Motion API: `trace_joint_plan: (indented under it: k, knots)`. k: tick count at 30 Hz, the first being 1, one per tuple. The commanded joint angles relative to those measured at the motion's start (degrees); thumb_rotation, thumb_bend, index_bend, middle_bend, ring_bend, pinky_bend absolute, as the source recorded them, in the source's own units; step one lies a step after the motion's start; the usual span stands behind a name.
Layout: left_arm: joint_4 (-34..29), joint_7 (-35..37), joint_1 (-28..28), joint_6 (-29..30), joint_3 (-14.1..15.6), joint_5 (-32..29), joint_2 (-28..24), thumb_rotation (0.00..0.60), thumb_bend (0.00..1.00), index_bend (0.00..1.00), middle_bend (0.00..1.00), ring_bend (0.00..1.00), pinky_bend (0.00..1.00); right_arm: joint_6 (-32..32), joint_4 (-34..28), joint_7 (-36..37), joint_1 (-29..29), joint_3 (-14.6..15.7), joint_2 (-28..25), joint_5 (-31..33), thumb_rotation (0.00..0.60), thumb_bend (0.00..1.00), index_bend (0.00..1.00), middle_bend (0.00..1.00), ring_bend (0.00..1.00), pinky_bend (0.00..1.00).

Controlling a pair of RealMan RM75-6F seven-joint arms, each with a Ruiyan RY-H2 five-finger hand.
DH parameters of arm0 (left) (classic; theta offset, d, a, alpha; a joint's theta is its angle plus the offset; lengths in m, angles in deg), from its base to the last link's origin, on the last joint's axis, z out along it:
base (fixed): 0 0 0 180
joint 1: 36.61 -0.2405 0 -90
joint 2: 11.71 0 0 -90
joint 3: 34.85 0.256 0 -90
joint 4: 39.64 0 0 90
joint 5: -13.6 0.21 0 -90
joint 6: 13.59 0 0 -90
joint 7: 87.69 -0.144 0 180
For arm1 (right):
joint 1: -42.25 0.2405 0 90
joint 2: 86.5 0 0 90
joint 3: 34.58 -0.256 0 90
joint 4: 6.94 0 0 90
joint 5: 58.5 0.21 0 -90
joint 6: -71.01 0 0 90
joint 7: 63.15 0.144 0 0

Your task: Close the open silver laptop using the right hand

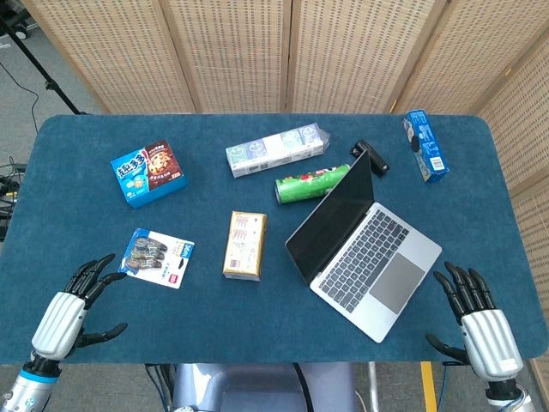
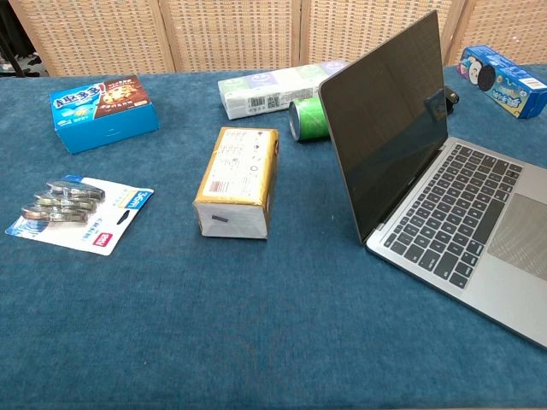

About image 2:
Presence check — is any white tissue multi-pack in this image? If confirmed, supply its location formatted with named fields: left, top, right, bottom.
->
left=217, top=60, right=350, bottom=121

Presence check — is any blue chocolate chip cookie box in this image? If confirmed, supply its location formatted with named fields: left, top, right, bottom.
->
left=49, top=74, right=160, bottom=155

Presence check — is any green chips can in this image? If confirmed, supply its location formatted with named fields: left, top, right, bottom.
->
left=287, top=96, right=332, bottom=144

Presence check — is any correction tape blister pack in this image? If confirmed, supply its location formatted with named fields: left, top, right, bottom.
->
left=4, top=174, right=155, bottom=257

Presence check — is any gold wrapped paper package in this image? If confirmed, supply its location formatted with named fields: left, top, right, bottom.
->
left=192, top=126, right=280, bottom=241

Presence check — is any blue sandwich cookie box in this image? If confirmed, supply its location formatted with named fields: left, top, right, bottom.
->
left=458, top=44, right=547, bottom=120

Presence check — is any blue felt table cover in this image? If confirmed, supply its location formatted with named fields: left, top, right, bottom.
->
left=0, top=63, right=547, bottom=410

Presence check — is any black stapler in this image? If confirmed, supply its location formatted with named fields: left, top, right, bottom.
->
left=444, top=85, right=461, bottom=116

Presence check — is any silver laptop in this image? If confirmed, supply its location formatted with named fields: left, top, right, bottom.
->
left=318, top=9, right=547, bottom=349

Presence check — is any wicker folding screen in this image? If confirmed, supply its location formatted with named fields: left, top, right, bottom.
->
left=8, top=0, right=547, bottom=78

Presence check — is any black tripod stand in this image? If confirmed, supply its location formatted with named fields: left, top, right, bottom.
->
left=0, top=33, right=26, bottom=79

